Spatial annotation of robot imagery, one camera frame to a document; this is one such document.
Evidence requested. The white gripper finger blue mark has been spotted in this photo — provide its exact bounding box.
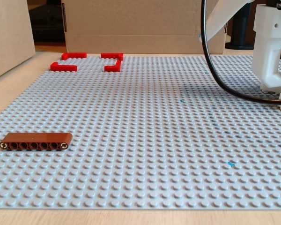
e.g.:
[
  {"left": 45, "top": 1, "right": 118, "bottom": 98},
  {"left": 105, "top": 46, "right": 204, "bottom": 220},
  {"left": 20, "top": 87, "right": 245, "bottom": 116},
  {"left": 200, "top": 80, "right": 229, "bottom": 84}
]
[{"left": 198, "top": 0, "right": 251, "bottom": 43}]

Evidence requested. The brown lego technic beam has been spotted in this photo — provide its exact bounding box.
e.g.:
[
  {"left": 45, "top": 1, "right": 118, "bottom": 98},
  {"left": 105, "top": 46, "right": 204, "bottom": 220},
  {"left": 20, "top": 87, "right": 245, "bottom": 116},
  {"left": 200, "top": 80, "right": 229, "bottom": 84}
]
[{"left": 0, "top": 132, "right": 73, "bottom": 151}]

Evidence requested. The grey studded lego baseplate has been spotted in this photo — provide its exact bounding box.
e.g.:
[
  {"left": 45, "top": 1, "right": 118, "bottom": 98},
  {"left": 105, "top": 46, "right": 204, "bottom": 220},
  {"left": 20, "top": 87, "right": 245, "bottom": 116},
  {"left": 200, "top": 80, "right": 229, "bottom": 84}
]
[{"left": 0, "top": 55, "right": 281, "bottom": 210}]

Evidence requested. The black stand pole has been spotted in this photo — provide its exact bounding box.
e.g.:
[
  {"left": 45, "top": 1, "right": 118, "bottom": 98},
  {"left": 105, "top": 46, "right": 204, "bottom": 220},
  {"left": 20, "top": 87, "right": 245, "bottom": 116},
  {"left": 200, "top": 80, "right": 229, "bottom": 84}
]
[{"left": 224, "top": 4, "right": 255, "bottom": 50}]

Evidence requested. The large open cardboard box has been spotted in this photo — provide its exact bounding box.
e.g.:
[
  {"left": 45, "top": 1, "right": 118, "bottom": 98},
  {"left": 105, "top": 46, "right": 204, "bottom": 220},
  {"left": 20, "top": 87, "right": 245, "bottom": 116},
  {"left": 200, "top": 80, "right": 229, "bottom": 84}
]
[{"left": 61, "top": 0, "right": 228, "bottom": 55}]

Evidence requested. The dark furniture behind boxes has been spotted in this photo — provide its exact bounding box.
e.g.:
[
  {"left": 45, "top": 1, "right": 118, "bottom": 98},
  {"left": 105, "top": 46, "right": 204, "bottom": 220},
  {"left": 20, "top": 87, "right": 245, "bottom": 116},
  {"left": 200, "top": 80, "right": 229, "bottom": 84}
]
[{"left": 28, "top": 0, "right": 67, "bottom": 46}]

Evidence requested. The plain cardboard box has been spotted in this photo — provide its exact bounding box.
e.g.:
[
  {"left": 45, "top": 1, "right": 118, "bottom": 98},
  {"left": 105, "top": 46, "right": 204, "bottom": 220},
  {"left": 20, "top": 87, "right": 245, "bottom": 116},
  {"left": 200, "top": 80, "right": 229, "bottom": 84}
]
[{"left": 0, "top": 0, "right": 36, "bottom": 82}]

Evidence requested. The black cable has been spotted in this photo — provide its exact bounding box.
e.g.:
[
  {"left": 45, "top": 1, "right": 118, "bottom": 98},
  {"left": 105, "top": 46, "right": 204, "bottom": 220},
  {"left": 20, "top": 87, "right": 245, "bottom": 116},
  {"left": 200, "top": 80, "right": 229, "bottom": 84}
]
[{"left": 200, "top": 0, "right": 281, "bottom": 105}]

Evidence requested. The red corner bracket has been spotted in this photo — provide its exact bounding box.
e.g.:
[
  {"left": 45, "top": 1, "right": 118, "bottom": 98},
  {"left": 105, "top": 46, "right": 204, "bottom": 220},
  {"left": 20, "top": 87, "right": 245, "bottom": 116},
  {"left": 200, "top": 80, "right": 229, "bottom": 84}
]
[
  {"left": 61, "top": 52, "right": 87, "bottom": 60},
  {"left": 101, "top": 52, "right": 124, "bottom": 61},
  {"left": 50, "top": 62, "right": 78, "bottom": 72},
  {"left": 104, "top": 60, "right": 122, "bottom": 73}
]

